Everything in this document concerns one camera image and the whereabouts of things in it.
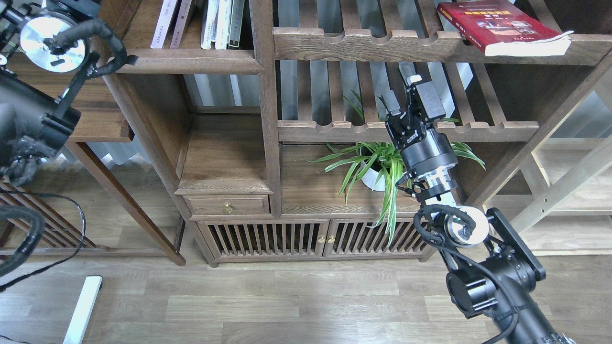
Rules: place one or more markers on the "dark wooden side shelf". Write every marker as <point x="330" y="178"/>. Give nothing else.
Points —
<point x="126" y="207"/>

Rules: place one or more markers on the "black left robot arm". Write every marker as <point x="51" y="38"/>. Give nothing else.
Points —
<point x="59" y="36"/>

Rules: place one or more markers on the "maroon book white characters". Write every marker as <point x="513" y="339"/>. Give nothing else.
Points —
<point x="183" y="16"/>

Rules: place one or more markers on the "dark green upright book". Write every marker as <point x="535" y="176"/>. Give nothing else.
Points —
<point x="235" y="24"/>

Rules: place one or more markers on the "dark wooden bookshelf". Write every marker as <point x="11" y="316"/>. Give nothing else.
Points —
<point x="233" y="134"/>

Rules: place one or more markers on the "potted spider plant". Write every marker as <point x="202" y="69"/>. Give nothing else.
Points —
<point x="380" y="165"/>

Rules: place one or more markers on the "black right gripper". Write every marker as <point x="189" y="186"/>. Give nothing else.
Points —
<point x="427" y="154"/>

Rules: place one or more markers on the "red paperback book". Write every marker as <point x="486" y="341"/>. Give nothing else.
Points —
<point x="499" y="28"/>

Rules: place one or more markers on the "white upright book left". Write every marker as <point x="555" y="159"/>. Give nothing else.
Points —
<point x="209" y="23"/>

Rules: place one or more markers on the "white paperback book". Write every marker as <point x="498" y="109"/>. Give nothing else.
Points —
<point x="164" y="21"/>

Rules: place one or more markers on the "light wooden shelf frame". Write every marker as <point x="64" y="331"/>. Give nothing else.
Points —
<point x="560" y="199"/>

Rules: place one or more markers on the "slatted wooden rack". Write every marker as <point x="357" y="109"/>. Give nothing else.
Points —
<point x="34" y="228"/>

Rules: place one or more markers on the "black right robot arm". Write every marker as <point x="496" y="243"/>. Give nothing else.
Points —
<point x="491" y="271"/>

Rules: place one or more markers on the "white upright book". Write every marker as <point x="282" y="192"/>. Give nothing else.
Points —
<point x="223" y="24"/>
<point x="209" y="23"/>

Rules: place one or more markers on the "white upright book middle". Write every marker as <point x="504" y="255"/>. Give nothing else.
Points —
<point x="223" y="24"/>

